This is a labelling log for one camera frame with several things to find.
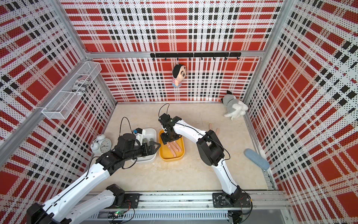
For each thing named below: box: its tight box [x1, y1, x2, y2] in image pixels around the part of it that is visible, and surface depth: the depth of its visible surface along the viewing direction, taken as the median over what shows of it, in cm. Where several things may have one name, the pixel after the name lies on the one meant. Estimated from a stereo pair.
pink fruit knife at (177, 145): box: [173, 140, 182, 153], surface depth 96 cm
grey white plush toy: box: [220, 90, 249, 121], surface depth 107 cm
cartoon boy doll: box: [172, 63, 187, 88], surface depth 93 cm
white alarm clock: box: [90, 134, 112, 155], surface depth 88 cm
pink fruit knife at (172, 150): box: [166, 141, 177, 158], surface depth 95 cm
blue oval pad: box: [243, 148, 270, 171], surface depth 88 cm
